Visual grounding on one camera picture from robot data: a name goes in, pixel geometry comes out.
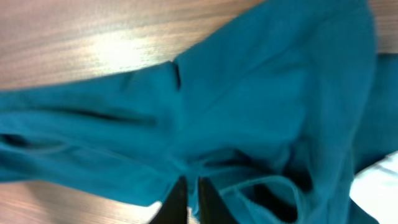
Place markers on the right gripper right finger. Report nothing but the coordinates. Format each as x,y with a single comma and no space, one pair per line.
212,208

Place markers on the dark blue polo shirt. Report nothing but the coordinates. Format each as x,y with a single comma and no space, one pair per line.
279,109

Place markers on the white t-shirt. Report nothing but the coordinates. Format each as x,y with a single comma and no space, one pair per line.
374,189

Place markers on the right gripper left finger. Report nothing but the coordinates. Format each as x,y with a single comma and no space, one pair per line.
174,208

